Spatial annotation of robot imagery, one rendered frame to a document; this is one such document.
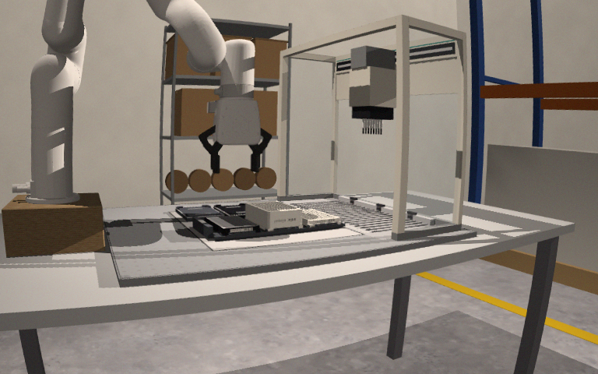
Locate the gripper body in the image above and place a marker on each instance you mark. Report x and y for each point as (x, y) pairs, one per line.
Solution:
(240, 121)

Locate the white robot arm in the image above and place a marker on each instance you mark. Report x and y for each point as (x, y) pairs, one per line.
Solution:
(55, 79)

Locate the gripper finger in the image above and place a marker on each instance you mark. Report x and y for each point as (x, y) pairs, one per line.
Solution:
(257, 150)
(215, 158)

